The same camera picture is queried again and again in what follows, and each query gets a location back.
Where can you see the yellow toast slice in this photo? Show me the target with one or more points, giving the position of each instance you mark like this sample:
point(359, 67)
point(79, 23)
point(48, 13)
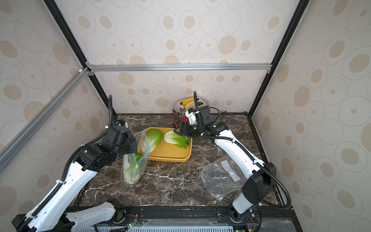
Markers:
point(187, 101)

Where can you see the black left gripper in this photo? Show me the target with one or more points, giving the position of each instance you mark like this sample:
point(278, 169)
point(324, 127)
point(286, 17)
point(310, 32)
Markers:
point(133, 140)

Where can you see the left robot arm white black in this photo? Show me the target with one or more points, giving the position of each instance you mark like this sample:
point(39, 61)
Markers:
point(50, 214)

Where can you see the yellow rectangular tray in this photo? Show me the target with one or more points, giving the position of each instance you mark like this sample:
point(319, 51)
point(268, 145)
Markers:
point(164, 151)

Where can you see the aluminium rail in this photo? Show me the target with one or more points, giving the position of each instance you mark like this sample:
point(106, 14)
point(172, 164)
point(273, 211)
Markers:
point(180, 67)
point(19, 141)

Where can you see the black frame post left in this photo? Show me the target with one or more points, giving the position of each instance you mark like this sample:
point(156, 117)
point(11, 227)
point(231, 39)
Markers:
point(70, 38)

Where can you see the clear zipper bag blue seal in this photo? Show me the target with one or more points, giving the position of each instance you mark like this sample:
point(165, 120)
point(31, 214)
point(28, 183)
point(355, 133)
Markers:
point(139, 139)

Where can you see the chinese cabbage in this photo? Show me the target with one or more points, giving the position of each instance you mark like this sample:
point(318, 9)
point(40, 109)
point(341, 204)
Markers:
point(152, 140)
point(180, 141)
point(132, 165)

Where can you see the black frame post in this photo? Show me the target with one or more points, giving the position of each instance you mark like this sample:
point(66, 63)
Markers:
point(294, 22)
point(70, 38)

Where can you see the aluminium rail back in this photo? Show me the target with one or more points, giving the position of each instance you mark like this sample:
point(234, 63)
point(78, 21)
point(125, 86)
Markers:
point(180, 67)

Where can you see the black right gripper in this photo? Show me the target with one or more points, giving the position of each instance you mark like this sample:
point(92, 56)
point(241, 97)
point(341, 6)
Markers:
point(187, 129)

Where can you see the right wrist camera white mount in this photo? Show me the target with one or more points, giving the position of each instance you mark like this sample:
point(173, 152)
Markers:
point(191, 117)

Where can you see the black frame post right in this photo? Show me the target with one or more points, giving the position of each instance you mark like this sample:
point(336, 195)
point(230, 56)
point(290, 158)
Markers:
point(294, 22)

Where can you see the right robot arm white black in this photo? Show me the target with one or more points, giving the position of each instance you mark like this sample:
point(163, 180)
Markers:
point(259, 177)

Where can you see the red chrome toaster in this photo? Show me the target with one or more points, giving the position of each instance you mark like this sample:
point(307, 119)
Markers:
point(179, 111)

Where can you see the aluminium rail left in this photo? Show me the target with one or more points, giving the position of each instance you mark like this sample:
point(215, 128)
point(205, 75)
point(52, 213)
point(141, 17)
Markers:
point(19, 141)

